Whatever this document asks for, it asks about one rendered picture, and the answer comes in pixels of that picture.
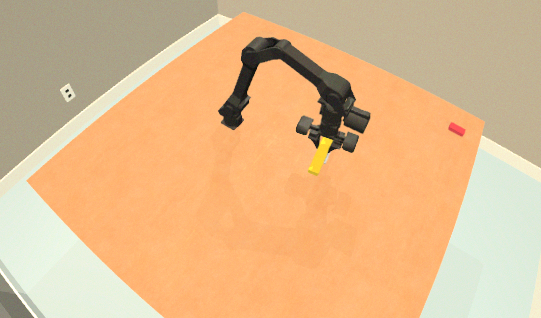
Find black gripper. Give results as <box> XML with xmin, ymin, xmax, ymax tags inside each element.
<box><xmin>296</xmin><ymin>115</ymin><xmax>359</xmax><ymax>153</ymax></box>

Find red flat bar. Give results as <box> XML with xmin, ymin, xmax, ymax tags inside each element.
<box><xmin>448</xmin><ymin>123</ymin><xmax>465</xmax><ymax>136</ymax></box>

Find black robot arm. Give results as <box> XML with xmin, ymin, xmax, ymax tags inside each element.
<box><xmin>218</xmin><ymin>36</ymin><xmax>371</xmax><ymax>135</ymax></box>

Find yellow bar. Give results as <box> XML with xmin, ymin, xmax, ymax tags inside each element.
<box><xmin>308</xmin><ymin>137</ymin><xmax>333</xmax><ymax>176</ymax></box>

